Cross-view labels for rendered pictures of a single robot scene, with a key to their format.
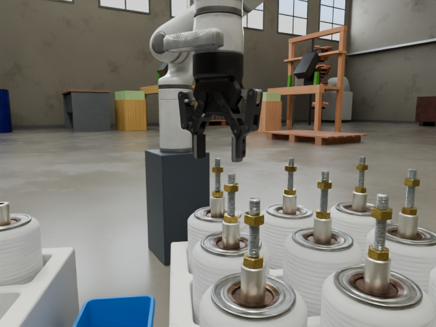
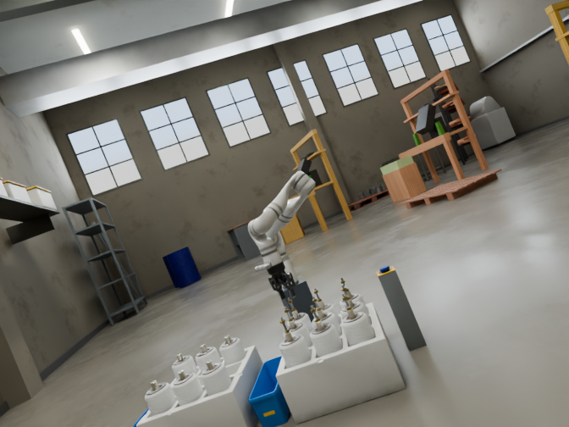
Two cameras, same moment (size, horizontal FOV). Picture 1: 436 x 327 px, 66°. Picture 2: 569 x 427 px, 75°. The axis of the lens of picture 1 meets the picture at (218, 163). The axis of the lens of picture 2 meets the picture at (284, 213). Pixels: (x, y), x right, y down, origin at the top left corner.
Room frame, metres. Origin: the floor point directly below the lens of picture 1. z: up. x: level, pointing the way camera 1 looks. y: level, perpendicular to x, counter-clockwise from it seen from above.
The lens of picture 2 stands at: (-0.94, -0.53, 0.68)
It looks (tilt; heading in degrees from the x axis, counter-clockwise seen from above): 0 degrees down; 16
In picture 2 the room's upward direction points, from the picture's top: 23 degrees counter-clockwise
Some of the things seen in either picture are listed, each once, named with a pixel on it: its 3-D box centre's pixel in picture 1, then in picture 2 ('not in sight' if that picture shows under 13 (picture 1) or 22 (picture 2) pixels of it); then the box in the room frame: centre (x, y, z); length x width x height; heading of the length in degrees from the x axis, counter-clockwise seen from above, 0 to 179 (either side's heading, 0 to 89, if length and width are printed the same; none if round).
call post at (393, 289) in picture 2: not in sight; (400, 307); (0.52, -0.41, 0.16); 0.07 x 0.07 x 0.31; 7
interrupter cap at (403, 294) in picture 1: (375, 286); (321, 329); (0.30, -0.15, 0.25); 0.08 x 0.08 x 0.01
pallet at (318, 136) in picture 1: (311, 136); (448, 191); (4.64, -1.29, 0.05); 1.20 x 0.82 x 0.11; 31
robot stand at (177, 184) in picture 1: (177, 202); (301, 310); (0.95, 0.12, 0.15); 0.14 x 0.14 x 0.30; 30
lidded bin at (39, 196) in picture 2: not in sight; (31, 203); (2.80, 3.55, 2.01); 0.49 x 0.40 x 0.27; 30
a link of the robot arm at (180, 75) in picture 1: (174, 61); (273, 243); (0.95, 0.12, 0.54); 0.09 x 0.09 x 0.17; 58
